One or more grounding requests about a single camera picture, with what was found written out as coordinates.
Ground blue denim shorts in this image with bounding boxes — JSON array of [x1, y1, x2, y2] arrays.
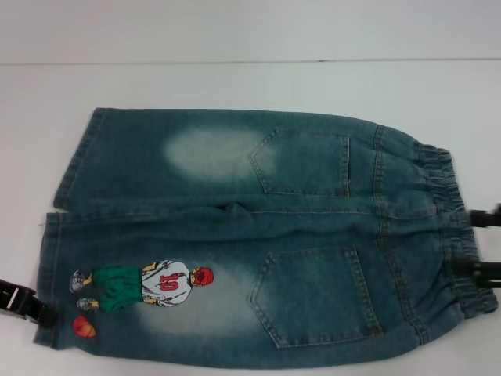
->
[[33, 106, 499, 350]]

